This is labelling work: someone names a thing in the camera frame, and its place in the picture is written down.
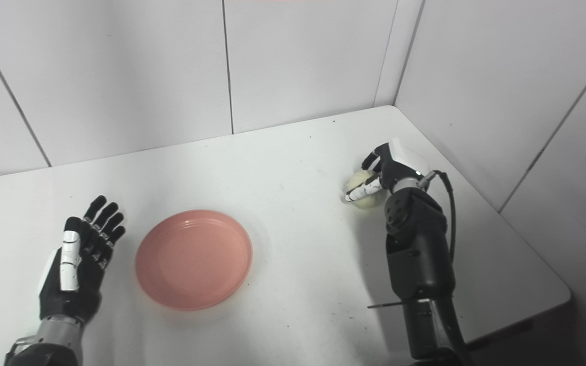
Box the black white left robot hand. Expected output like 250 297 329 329
38 195 126 325

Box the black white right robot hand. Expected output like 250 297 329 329
344 138 432 203

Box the white steamed bun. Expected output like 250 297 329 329
348 170 390 210

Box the pink round plate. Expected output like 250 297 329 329
135 209 253 312

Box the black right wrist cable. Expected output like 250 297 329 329
420 170 458 266

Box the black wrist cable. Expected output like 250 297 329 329
420 170 458 266
4 337 37 359

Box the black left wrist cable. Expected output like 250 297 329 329
4 337 37 359

